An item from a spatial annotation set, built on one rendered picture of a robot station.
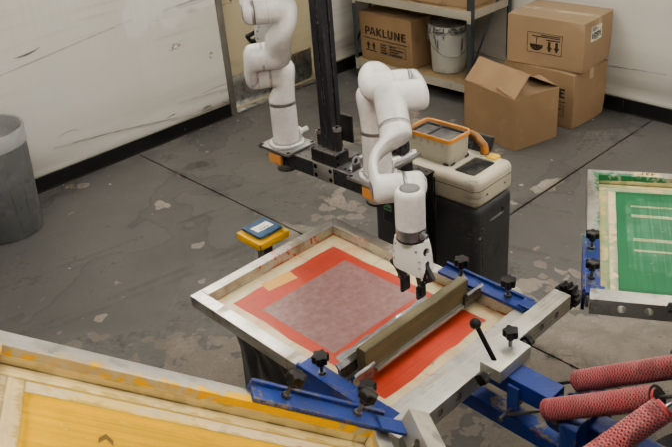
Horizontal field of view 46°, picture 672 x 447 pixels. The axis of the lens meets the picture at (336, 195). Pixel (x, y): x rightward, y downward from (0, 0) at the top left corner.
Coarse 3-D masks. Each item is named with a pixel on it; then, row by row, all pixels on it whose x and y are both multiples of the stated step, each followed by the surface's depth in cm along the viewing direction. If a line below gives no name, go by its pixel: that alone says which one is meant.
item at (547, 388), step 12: (516, 372) 186; (528, 372) 186; (492, 384) 191; (504, 384) 187; (516, 384) 184; (528, 384) 183; (540, 384) 182; (552, 384) 182; (528, 396) 183; (540, 396) 180; (552, 396) 179
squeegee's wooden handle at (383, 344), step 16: (448, 288) 215; (464, 288) 218; (432, 304) 210; (448, 304) 215; (400, 320) 204; (416, 320) 206; (432, 320) 212; (384, 336) 199; (400, 336) 203; (368, 352) 195; (384, 352) 200
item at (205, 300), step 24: (312, 240) 258; (360, 240) 255; (264, 264) 246; (216, 288) 236; (216, 312) 225; (504, 312) 219; (240, 336) 219; (264, 336) 214; (288, 360) 204; (456, 360) 199; (432, 384) 192
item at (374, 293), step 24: (312, 264) 250; (336, 264) 249; (360, 264) 248; (336, 288) 237; (360, 288) 236; (384, 288) 235; (360, 312) 226; (384, 312) 225; (432, 336) 214; (456, 336) 213
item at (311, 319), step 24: (264, 288) 240; (288, 288) 239; (312, 288) 238; (264, 312) 229; (288, 312) 228; (312, 312) 227; (336, 312) 227; (288, 336) 219; (312, 336) 218; (336, 336) 217; (360, 336) 216; (336, 360) 208; (408, 360) 206; (432, 360) 205; (384, 384) 199
